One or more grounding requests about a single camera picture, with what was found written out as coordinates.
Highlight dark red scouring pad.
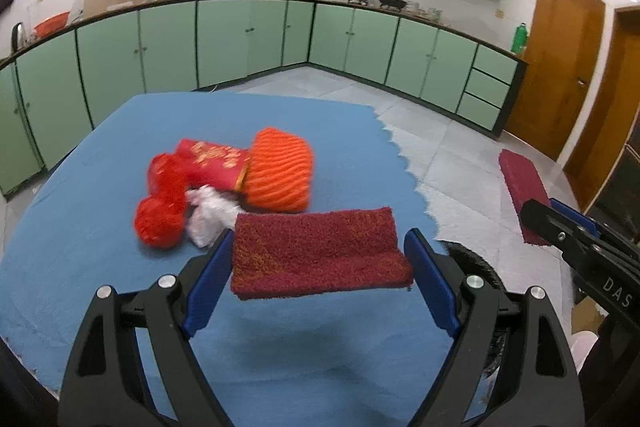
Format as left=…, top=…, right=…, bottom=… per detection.
left=498, top=150, right=550, bottom=246
left=231, top=207, right=413, bottom=300

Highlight small white tissue ball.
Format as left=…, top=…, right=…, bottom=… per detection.
left=186, top=185, right=243, bottom=249

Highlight red paper cup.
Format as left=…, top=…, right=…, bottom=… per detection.
left=175, top=139, right=250, bottom=192

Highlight brown wooden door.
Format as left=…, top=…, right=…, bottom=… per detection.
left=564, top=5, right=639, bottom=211
left=506, top=0, right=605, bottom=160

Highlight orange plastic basin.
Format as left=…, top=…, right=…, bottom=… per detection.
left=34, top=11, right=70, bottom=39

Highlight black glass cabinet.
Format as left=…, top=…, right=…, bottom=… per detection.
left=588, top=147, right=640, bottom=239

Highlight green lower kitchen cabinets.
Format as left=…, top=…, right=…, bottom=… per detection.
left=1, top=0, right=527, bottom=195

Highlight steel electric kettle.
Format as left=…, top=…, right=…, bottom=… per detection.
left=11, top=23, right=27, bottom=54

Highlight green bottle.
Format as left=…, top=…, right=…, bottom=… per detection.
left=511, top=23, right=528, bottom=55

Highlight short orange foam net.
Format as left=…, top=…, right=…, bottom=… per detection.
left=242, top=127, right=314, bottom=212

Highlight black wok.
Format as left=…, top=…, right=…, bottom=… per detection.
left=378, top=0, right=407, bottom=12

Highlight black trash bin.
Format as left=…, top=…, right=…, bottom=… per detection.
left=441, top=241, right=511, bottom=388

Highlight red plastic bag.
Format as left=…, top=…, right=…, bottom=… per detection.
left=134, top=153, right=190, bottom=249

